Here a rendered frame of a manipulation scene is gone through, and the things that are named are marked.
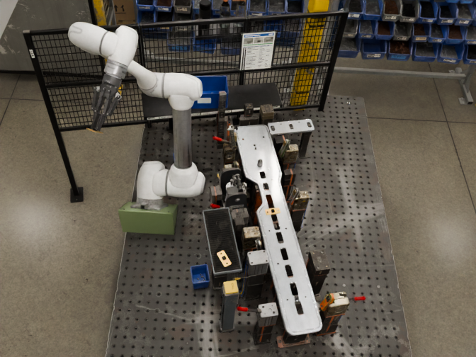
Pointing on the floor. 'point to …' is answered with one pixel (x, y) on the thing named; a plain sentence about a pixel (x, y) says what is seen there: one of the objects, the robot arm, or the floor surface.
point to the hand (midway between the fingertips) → (98, 121)
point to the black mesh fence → (76, 194)
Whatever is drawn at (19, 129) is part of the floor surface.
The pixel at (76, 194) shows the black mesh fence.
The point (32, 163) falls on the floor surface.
